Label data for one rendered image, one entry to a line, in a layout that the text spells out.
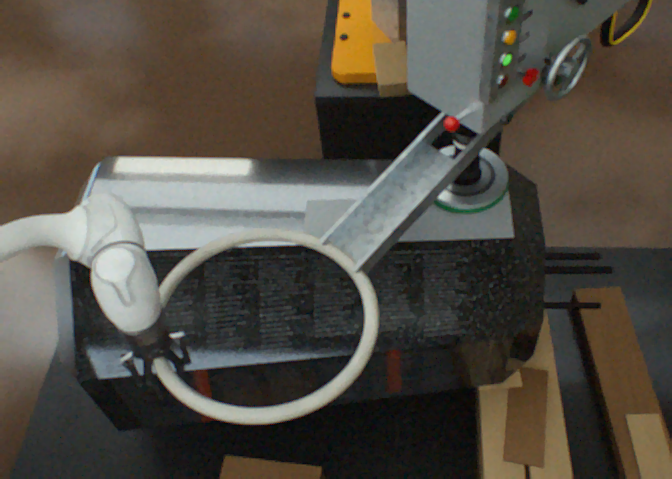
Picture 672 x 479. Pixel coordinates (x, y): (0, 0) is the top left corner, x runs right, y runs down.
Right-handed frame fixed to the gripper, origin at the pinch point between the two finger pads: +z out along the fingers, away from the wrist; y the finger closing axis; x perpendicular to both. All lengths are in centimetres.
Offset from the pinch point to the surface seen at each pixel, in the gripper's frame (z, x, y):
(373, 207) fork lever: -12, 13, 57
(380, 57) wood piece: -5, 72, 92
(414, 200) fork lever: -14, 8, 66
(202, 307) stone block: 11.5, 23.1, 13.8
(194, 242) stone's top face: 0.4, 34.4, 18.0
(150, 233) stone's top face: 0.7, 43.1, 9.1
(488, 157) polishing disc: -7, 18, 94
